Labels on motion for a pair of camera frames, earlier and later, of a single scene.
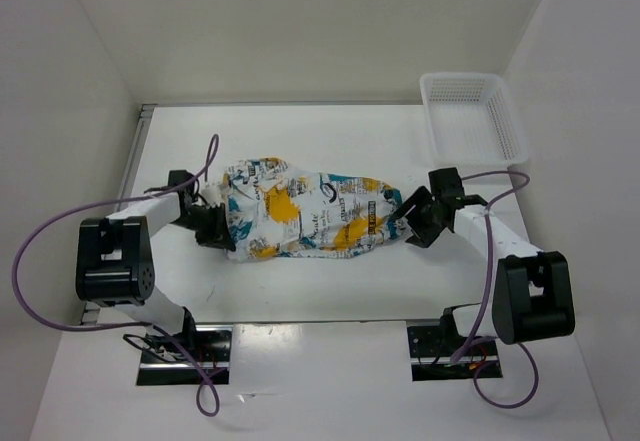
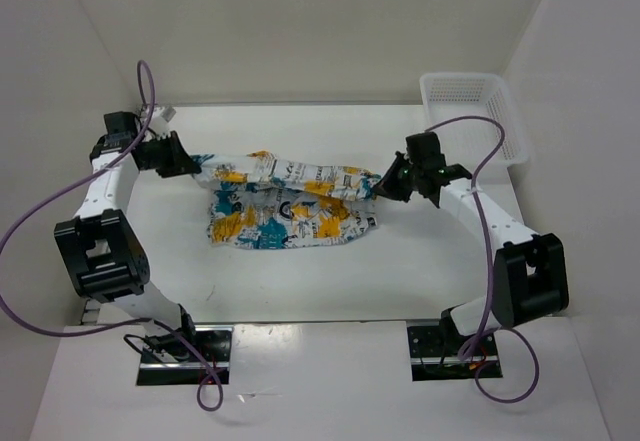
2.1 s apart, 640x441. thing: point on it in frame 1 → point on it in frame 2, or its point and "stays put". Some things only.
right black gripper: (423, 236) → (388, 187)
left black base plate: (163, 363) stays put
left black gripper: (218, 236) → (181, 162)
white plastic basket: (471, 120) stays put
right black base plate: (430, 352) stays put
